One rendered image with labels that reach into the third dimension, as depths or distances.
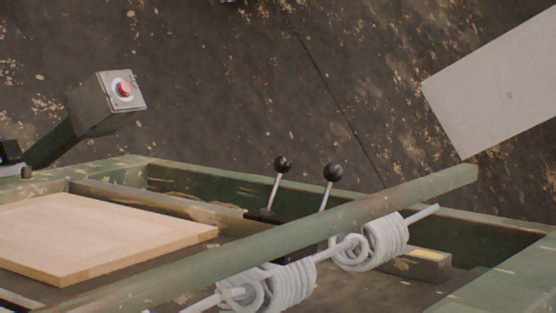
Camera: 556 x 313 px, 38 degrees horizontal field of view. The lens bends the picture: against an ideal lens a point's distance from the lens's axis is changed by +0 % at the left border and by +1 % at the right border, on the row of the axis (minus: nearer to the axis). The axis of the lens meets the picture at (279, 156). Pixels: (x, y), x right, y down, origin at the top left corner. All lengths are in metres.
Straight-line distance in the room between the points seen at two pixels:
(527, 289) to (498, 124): 4.19
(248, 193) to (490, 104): 3.49
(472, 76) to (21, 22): 2.92
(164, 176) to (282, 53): 2.39
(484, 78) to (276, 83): 1.54
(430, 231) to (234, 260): 1.02
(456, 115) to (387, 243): 4.40
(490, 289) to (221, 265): 0.51
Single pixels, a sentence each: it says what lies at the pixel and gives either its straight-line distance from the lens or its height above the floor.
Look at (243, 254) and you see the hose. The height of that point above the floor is 1.97.
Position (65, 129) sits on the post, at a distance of 2.28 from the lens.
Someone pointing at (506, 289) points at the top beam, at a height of 1.92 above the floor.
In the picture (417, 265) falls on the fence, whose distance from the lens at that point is 1.36.
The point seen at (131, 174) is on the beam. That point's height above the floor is 0.89.
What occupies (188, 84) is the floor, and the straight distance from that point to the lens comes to 3.72.
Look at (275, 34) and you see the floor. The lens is 4.40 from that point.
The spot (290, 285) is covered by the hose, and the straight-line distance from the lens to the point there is 0.76.
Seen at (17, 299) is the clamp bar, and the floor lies 1.47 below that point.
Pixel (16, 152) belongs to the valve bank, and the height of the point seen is 0.76.
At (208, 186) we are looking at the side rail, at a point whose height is 1.07.
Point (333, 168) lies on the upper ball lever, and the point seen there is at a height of 1.56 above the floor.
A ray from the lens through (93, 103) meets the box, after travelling 2.12.
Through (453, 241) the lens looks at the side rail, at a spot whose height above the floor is 1.62.
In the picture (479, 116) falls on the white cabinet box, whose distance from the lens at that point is 5.25.
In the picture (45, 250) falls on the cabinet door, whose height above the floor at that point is 1.18.
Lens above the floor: 2.41
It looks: 38 degrees down
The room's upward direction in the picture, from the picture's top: 59 degrees clockwise
